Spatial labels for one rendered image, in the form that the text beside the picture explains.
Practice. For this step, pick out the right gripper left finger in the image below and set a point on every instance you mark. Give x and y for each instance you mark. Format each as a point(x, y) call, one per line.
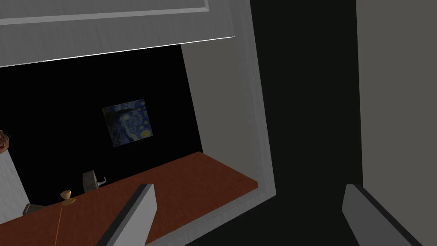
point(136, 222)

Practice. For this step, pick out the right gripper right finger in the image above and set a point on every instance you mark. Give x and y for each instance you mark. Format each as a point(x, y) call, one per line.
point(370, 222)

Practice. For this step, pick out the grey block with hook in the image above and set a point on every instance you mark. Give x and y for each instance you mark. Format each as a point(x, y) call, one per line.
point(90, 180)

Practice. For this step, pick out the golden round door knob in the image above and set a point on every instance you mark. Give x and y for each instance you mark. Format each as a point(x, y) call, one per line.
point(67, 197)

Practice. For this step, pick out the blue swirly night-sky painting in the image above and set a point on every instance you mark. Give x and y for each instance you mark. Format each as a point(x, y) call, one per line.
point(128, 123)

